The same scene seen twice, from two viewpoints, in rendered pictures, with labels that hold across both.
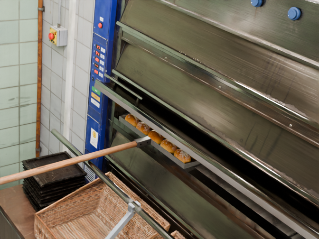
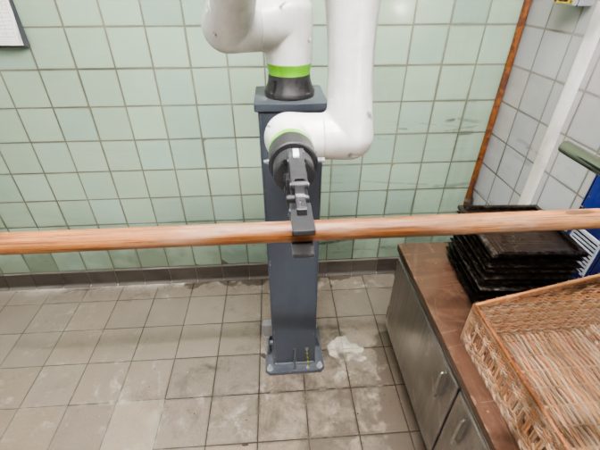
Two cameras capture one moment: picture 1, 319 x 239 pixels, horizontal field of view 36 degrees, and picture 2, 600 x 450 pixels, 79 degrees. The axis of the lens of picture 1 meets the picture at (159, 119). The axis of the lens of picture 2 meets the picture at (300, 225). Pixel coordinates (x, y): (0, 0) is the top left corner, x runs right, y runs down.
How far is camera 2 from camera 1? 1.58 m
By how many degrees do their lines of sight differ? 34
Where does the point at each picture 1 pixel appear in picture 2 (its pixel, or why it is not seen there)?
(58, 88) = (538, 102)
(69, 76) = (579, 68)
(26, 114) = (464, 146)
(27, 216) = (449, 296)
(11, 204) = (426, 269)
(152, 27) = not seen: outside the picture
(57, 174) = (522, 241)
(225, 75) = not seen: outside the picture
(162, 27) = not seen: outside the picture
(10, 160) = (428, 207)
